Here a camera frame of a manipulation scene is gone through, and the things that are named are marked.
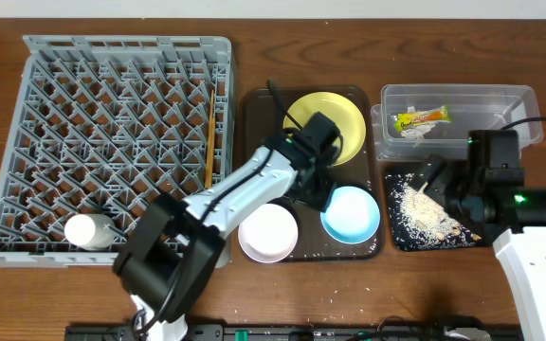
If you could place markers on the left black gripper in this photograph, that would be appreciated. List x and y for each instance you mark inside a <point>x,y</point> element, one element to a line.
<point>315,188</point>

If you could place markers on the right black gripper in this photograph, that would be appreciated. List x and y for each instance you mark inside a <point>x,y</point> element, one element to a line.
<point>445,185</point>

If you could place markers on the light blue bowl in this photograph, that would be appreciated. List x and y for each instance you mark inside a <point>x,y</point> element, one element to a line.
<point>352,216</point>

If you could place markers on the green orange snack wrapper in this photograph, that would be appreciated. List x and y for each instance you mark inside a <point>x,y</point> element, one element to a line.
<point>440,114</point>

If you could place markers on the pink white bowl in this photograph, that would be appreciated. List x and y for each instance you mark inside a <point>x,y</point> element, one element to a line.
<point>269,234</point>

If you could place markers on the white cup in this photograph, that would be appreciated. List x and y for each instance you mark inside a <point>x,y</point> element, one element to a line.
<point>90,231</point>

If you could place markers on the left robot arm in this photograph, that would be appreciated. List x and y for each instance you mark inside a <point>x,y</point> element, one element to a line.
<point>170,255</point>

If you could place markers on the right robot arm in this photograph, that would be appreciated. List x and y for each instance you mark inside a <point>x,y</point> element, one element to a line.
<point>486,193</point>

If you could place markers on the black waste tray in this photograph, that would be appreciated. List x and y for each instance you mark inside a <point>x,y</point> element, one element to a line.
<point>396,227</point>

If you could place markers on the spilled rice food waste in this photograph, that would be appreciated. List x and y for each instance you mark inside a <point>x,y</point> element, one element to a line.
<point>424,215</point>

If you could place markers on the clear plastic waste bin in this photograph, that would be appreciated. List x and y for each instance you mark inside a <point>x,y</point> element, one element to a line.
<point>470,107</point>

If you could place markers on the yellow round plate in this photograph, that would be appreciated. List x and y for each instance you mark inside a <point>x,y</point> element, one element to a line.
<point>342,111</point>

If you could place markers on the dark brown serving tray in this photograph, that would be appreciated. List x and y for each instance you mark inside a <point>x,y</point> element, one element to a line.
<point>314,244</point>

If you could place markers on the grey plastic dish rack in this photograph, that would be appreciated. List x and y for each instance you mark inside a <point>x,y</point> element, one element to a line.
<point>102,125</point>

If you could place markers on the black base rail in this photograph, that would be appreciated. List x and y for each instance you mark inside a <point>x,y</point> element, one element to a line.
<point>390,328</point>

